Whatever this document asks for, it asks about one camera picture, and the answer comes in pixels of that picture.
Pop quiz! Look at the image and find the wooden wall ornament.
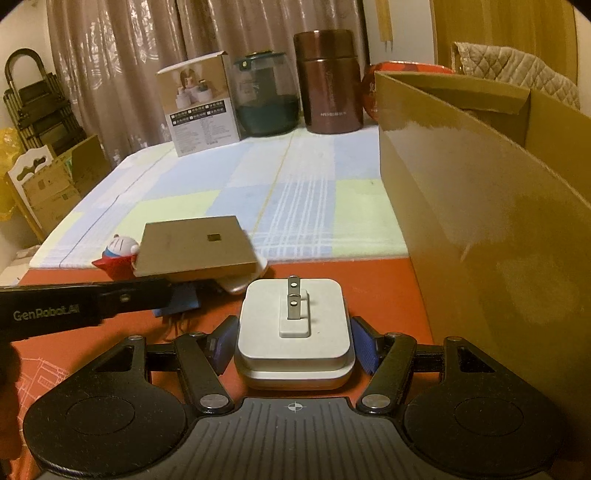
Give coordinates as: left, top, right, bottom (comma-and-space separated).
375, 0, 393, 51

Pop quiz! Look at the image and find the checkered pastel tablecloth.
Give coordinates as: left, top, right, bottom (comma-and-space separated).
30, 124, 411, 271

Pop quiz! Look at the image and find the wooden door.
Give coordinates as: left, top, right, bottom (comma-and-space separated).
429, 0, 580, 86

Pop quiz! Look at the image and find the dark folding step stool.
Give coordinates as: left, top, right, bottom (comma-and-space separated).
4, 48, 88, 158

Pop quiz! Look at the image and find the brown metal thermos jar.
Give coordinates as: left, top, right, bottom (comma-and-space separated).
293, 30, 364, 134

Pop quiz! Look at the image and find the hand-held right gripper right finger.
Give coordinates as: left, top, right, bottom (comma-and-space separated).
348, 316, 497, 416

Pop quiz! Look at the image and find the glass jar with green contents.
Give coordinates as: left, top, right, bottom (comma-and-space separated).
232, 52, 301, 137

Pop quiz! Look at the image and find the cardboard storage carton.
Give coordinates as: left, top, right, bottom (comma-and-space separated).
7, 134, 112, 238

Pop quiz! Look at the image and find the red instant meal bowl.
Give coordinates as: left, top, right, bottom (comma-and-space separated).
362, 62, 455, 121

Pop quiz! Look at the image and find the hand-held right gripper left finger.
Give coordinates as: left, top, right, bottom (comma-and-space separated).
92, 316, 241, 416

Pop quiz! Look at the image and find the yellow plastic bag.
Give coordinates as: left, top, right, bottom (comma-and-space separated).
0, 127, 24, 222

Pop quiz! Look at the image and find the gold box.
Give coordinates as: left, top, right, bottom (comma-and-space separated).
133, 215, 258, 282

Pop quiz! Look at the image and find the white rounded case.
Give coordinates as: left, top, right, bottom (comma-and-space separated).
215, 256, 269, 296

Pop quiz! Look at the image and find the brown patterned curtain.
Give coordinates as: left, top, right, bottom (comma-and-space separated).
46, 0, 370, 158

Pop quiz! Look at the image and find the red printed table mat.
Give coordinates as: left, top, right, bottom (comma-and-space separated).
0, 258, 437, 462

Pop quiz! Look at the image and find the brown cardboard box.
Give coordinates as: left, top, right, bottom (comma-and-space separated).
373, 70, 591, 416

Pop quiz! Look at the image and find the red and blue cat figurine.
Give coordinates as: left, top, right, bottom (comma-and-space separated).
91, 234, 141, 280

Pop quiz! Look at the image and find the white product box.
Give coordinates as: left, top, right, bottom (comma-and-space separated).
156, 52, 241, 158

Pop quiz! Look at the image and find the white power adapter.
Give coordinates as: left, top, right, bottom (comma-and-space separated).
233, 276, 357, 391

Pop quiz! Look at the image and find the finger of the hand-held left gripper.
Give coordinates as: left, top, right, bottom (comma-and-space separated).
97, 277, 204, 320

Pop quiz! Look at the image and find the white carved chair back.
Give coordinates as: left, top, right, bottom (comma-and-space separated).
4, 144, 58, 185

